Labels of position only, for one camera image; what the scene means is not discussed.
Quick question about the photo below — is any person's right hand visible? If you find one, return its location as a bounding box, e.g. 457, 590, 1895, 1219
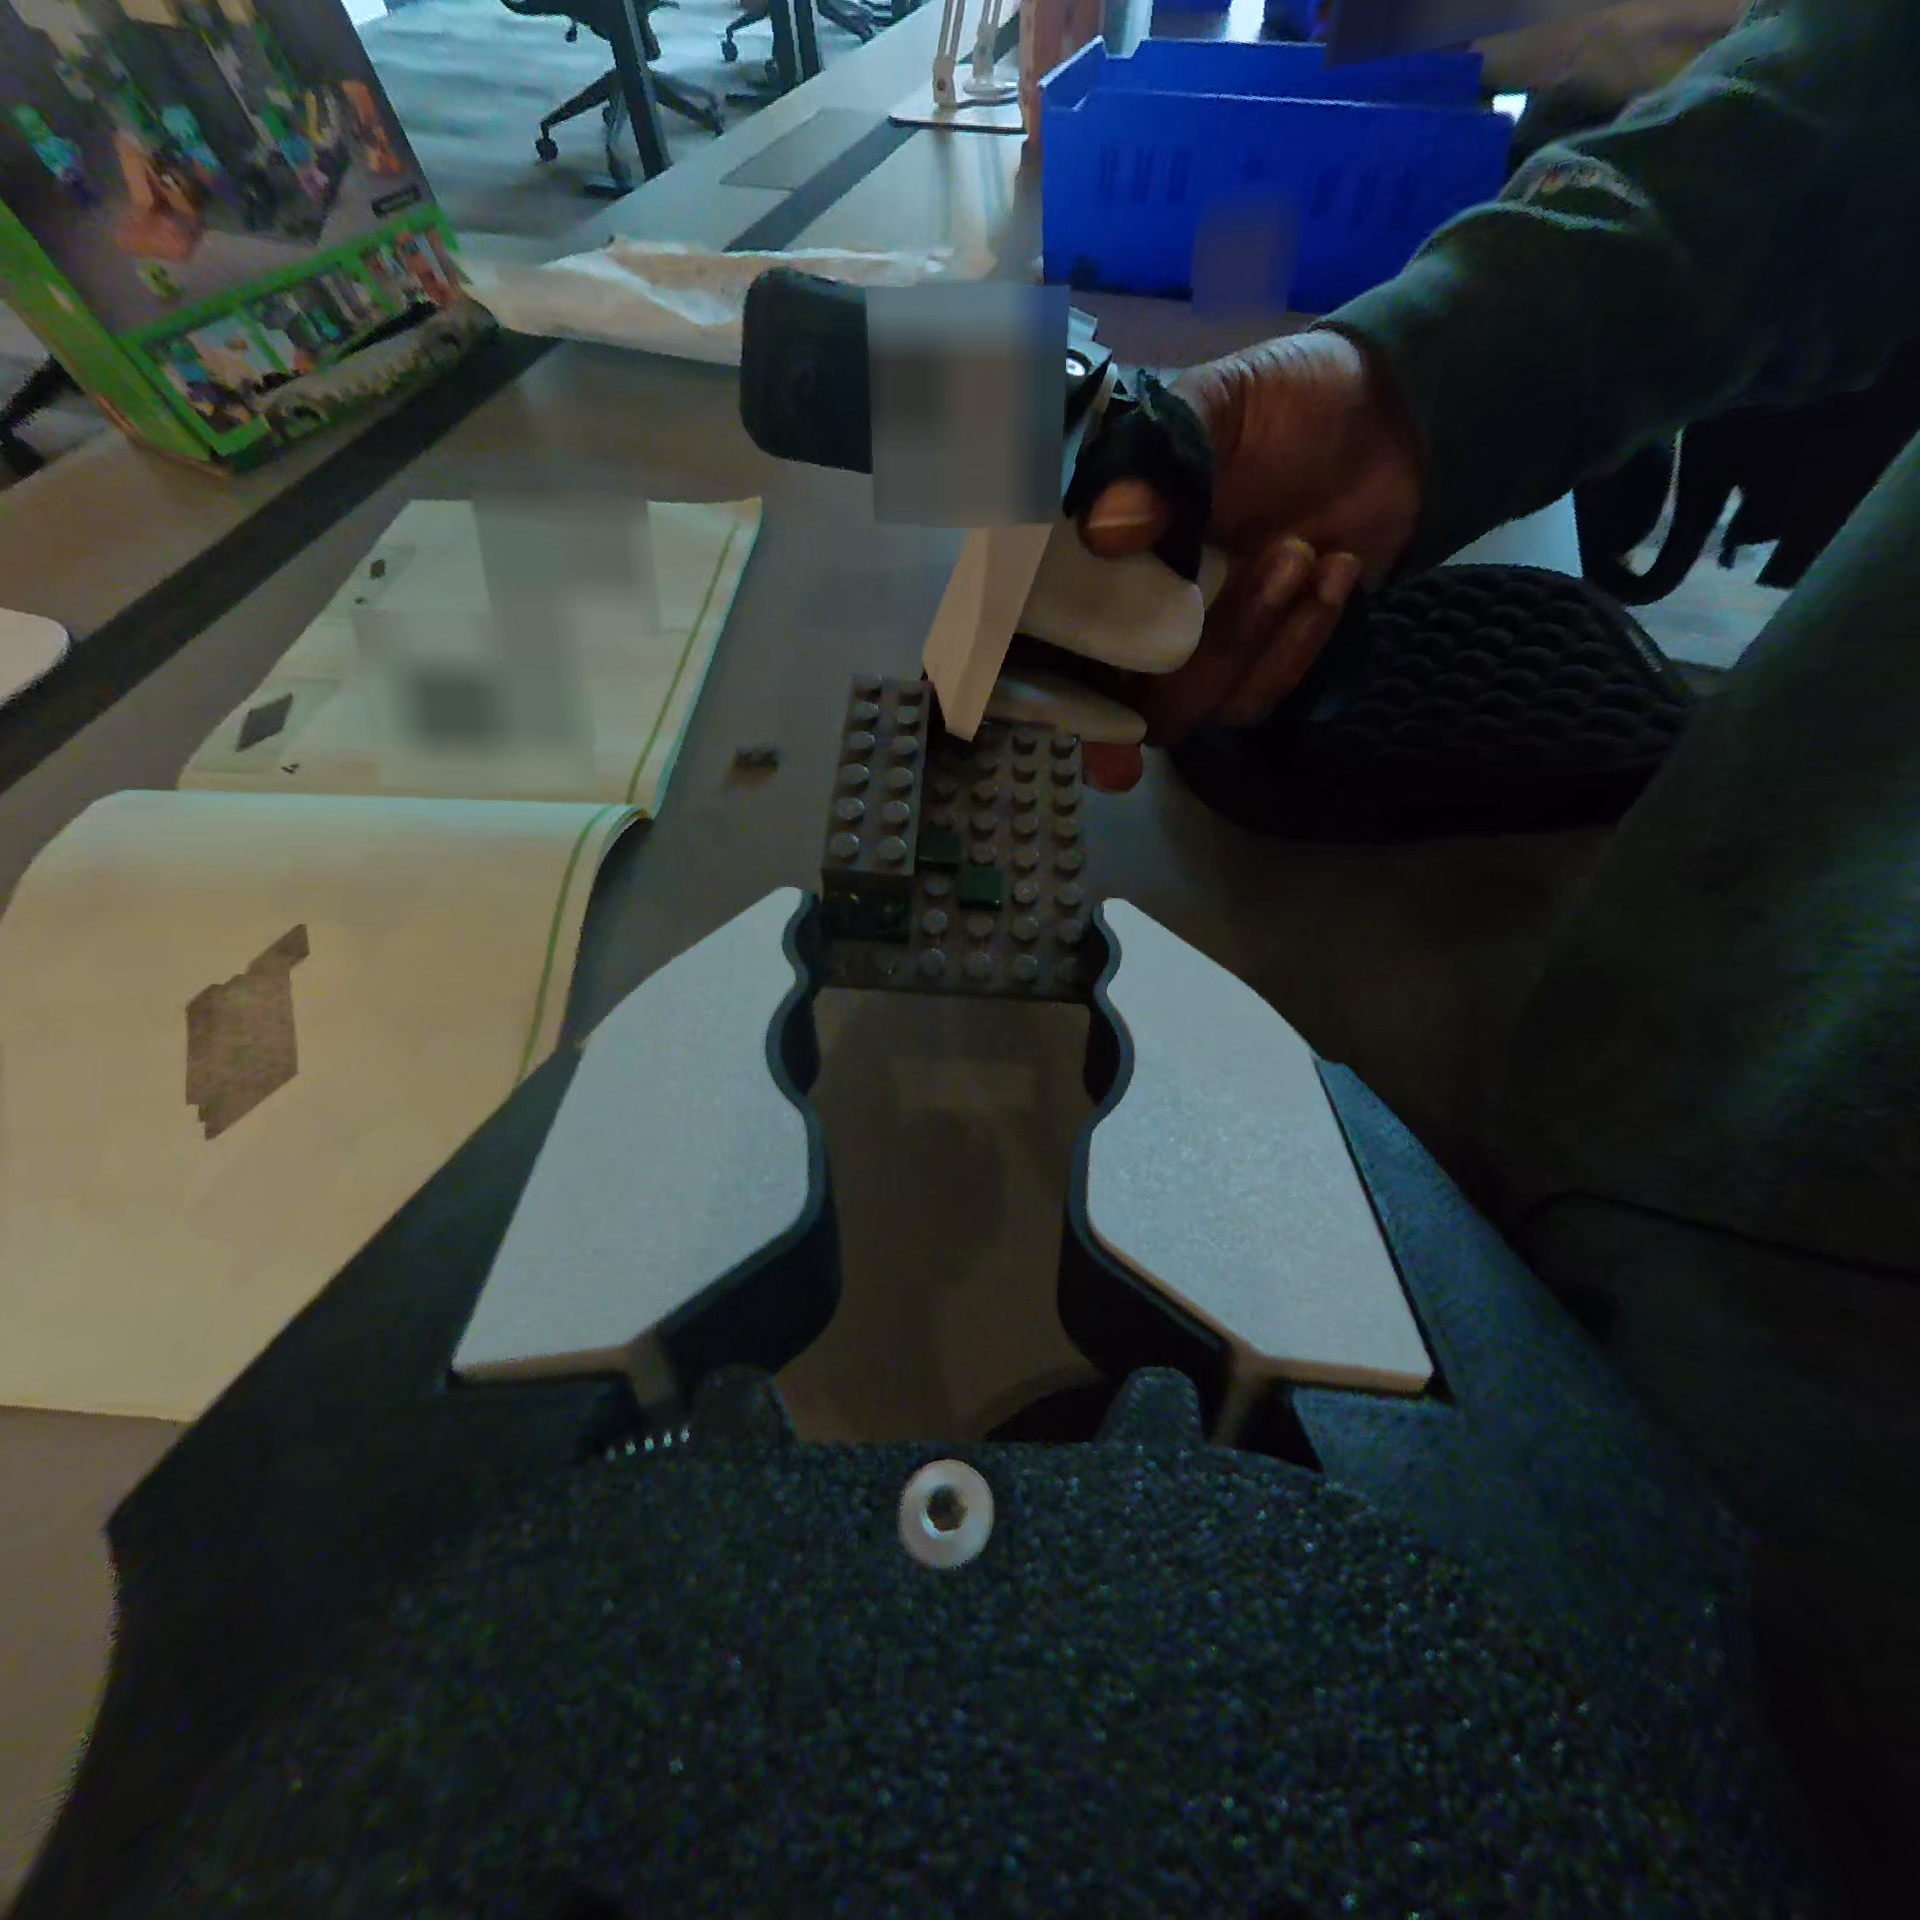
1072, 329, 1427, 798

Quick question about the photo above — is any white printed paper bag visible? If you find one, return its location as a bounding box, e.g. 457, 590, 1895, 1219
481, 240, 992, 369

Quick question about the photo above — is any grey studded building plate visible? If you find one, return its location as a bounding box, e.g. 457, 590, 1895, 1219
817, 672, 1097, 999

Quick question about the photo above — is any blue plastic bin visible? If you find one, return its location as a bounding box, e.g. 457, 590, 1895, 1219
1035, 36, 1518, 319

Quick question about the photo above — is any adjacent grey desk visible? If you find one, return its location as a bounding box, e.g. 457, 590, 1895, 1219
0, 0, 1051, 678

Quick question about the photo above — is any black office chair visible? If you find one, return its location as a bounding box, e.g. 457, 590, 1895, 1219
723, 0, 842, 68
503, 0, 724, 161

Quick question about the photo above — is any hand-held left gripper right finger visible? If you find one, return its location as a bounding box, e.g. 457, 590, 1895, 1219
1057, 895, 1438, 1420

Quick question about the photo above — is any person's right forearm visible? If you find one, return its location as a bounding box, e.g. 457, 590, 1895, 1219
1319, 0, 1920, 579

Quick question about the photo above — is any black textured cushion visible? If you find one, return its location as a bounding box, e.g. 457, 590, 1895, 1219
1170, 563, 1696, 841

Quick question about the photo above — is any open instruction booklet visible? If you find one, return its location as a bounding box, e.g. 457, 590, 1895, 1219
0, 496, 768, 1425

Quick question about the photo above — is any colourful printed toy box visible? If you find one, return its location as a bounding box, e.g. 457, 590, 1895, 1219
0, 0, 500, 479

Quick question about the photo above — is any wooden stand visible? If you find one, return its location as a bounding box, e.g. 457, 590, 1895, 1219
884, 0, 1051, 137

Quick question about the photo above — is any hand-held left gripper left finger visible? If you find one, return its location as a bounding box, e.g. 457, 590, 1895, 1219
454, 887, 846, 1414

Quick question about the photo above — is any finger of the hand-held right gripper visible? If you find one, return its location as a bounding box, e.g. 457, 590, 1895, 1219
922, 522, 1057, 745

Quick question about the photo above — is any person's dark green hoodie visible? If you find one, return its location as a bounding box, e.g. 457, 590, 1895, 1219
1476, 434, 1920, 1920

